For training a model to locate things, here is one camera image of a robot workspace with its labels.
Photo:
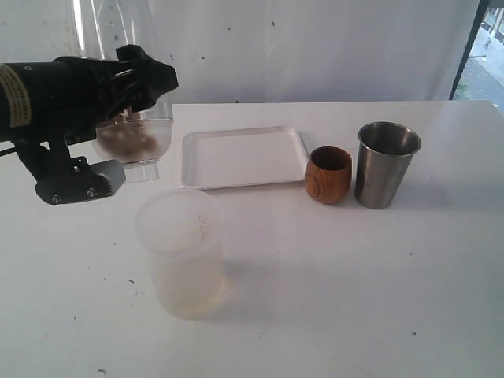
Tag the brown wooden bowl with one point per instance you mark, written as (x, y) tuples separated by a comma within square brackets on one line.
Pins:
[(328, 174)]

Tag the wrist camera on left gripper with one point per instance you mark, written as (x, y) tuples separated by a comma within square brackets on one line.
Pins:
[(62, 179)]

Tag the stainless steel cup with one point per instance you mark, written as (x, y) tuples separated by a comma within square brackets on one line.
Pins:
[(384, 155)]

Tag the white rectangular tray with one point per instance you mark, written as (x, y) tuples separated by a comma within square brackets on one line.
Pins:
[(246, 157)]

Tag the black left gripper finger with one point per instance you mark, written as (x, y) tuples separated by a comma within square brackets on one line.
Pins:
[(142, 80)]

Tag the clear dome shaker lid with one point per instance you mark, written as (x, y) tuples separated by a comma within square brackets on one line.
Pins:
[(158, 122)]

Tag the translucent plastic container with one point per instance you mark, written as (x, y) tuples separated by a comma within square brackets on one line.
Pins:
[(181, 232)]

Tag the clear plastic shaker cup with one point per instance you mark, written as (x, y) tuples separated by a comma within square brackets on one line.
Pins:
[(102, 26)]

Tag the brown chocolate pieces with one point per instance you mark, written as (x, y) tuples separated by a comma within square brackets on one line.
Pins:
[(125, 140)]

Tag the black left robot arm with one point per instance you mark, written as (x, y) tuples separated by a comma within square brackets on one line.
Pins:
[(31, 98)]

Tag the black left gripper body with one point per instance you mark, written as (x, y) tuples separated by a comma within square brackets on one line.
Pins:
[(95, 91)]

